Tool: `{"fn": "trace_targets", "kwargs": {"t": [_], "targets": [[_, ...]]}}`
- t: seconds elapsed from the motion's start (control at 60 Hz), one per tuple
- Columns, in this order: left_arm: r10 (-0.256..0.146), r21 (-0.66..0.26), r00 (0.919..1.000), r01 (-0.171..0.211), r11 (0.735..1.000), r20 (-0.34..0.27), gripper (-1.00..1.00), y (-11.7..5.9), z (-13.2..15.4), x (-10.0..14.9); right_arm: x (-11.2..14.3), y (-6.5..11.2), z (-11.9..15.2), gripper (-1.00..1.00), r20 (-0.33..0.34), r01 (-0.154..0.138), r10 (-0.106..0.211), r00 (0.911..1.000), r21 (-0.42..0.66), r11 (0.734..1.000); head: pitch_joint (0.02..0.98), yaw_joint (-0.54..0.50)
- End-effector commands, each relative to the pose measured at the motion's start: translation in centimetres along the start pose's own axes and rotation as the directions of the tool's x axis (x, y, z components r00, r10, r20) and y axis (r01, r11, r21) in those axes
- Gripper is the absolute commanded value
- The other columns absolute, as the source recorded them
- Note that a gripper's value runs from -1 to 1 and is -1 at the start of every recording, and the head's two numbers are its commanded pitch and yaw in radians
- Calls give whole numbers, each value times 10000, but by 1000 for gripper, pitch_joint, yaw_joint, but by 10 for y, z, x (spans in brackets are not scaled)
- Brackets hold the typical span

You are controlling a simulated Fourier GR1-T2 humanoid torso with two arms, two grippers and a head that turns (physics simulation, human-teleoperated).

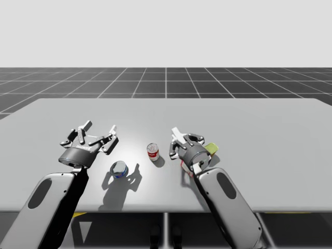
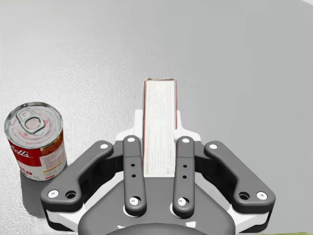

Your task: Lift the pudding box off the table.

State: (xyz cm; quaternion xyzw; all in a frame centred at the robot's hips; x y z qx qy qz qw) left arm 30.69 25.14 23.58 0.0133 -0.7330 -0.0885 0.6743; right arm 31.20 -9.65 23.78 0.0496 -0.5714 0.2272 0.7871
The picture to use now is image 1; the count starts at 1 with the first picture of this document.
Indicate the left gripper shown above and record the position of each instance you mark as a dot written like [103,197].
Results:
[77,155]

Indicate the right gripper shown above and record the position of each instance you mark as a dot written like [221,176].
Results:
[195,157]

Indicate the blue flat can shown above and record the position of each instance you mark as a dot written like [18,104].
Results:
[119,169]

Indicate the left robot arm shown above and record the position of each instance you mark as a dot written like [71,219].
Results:
[49,202]

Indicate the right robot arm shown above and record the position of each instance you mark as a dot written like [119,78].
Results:
[228,202]

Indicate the red and white carton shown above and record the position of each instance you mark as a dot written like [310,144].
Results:
[187,169]

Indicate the red and white can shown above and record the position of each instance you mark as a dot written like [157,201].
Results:
[152,151]

